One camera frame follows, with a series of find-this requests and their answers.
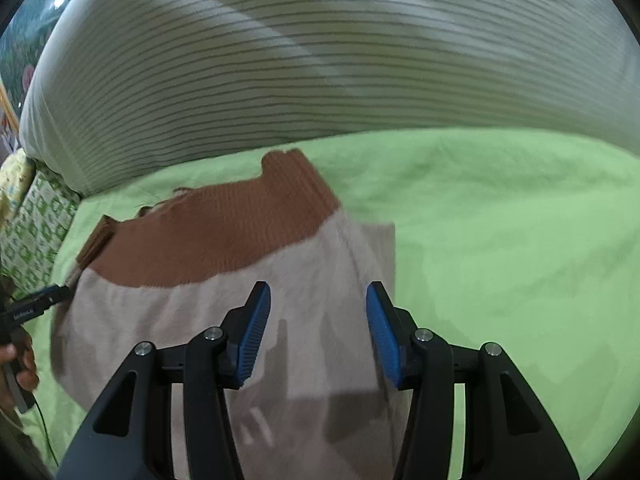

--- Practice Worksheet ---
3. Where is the beige knit sweater brown trim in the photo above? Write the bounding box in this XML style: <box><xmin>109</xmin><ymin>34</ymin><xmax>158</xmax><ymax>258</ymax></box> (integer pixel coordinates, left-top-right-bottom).
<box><xmin>51</xmin><ymin>150</ymin><xmax>408</xmax><ymax>479</ymax></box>

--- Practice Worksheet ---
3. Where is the striped white green duvet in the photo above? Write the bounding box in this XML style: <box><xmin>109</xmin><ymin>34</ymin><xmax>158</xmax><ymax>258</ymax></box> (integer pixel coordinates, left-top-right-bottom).
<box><xmin>20</xmin><ymin>0</ymin><xmax>639</xmax><ymax>195</ymax></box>

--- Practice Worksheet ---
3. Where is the yellow printed quilt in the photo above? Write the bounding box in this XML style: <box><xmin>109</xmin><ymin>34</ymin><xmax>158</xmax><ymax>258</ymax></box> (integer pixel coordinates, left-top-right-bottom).
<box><xmin>0</xmin><ymin>148</ymin><xmax>35</xmax><ymax>226</ymax></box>

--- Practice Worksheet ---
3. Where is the person's left hand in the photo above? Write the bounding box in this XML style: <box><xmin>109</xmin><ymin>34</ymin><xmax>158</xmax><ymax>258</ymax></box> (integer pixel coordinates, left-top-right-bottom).
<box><xmin>1</xmin><ymin>328</ymin><xmax>40</xmax><ymax>413</ymax></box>

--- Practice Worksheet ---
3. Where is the green bed sheet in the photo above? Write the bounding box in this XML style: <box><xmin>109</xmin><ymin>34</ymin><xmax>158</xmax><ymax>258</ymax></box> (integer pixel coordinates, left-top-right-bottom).
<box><xmin>19</xmin><ymin>127</ymin><xmax>640</xmax><ymax>480</ymax></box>

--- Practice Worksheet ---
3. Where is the gold framed floral painting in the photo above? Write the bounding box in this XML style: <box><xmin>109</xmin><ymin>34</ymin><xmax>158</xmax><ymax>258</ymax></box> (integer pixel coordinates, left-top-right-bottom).
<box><xmin>1</xmin><ymin>0</ymin><xmax>70</xmax><ymax>155</ymax></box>

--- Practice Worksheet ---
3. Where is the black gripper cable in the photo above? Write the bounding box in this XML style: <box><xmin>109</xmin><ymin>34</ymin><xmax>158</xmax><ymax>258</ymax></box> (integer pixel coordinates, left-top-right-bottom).
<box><xmin>31</xmin><ymin>398</ymin><xmax>61</xmax><ymax>468</ymax></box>

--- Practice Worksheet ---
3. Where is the green white patterned pillow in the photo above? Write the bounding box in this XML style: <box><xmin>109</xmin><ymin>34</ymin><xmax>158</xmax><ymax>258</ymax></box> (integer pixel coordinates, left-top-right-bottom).
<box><xmin>1</xmin><ymin>167</ymin><xmax>80</xmax><ymax>298</ymax></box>

